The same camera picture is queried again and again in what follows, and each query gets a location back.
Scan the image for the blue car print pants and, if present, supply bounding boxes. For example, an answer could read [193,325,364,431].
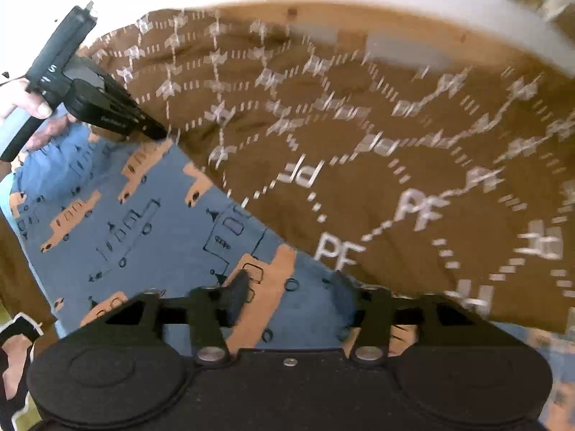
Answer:
[8,121,420,359]

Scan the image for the wooden bed frame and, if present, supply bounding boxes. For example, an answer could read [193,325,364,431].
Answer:
[216,0,575,86]

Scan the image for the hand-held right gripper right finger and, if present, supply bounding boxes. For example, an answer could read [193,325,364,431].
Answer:
[338,274,488,365]

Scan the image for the person's left hand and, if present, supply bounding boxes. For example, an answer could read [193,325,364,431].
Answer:
[0,77,78,151]

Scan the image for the colourful printed blanket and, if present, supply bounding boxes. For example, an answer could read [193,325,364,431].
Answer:
[0,296,575,431]

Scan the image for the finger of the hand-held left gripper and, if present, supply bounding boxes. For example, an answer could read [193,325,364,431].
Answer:
[131,107,168,141]

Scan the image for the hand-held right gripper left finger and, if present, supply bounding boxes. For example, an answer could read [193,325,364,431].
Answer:
[104,270,251,367]

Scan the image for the brown letter print blanket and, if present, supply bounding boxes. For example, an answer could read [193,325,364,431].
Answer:
[0,0,575,338]

